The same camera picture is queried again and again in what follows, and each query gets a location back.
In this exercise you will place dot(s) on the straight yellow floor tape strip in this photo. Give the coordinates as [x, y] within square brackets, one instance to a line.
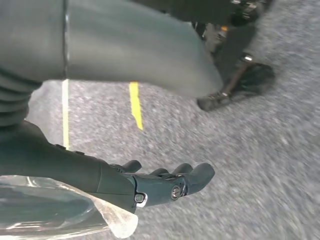
[65, 112]

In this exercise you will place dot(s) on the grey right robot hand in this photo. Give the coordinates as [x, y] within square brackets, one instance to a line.
[124, 43]

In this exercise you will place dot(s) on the clear plastic film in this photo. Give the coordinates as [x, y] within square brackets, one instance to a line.
[50, 212]

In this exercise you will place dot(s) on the angled yellow floor tape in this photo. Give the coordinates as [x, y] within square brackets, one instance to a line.
[136, 104]

